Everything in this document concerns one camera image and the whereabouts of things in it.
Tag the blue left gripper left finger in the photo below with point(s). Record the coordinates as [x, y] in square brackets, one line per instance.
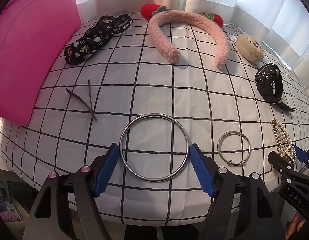
[107, 165]

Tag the pink fuzzy strawberry headband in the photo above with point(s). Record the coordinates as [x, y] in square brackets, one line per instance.
[170, 31]

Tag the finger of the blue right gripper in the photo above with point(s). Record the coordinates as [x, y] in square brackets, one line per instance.
[302, 156]
[279, 163]

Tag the white grid tablecloth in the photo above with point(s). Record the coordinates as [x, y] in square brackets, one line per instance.
[221, 110]

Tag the beige plush keychain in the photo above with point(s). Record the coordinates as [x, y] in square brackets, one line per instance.
[248, 47]

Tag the black wrist watch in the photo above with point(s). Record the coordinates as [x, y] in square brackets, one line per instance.
[269, 84]

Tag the brown hair clips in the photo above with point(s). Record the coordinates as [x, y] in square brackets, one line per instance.
[88, 106]

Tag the gold pearl hair clip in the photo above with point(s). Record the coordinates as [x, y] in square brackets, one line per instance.
[285, 148]

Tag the white curtain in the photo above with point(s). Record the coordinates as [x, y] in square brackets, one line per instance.
[282, 24]

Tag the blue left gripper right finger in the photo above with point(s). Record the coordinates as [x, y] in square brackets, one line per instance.
[202, 172]

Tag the pink plastic storage bin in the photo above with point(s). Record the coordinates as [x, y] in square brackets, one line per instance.
[32, 34]

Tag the large silver bangle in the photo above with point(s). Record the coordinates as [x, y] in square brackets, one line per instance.
[153, 116]

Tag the person's right hand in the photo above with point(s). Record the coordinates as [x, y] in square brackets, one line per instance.
[295, 225]

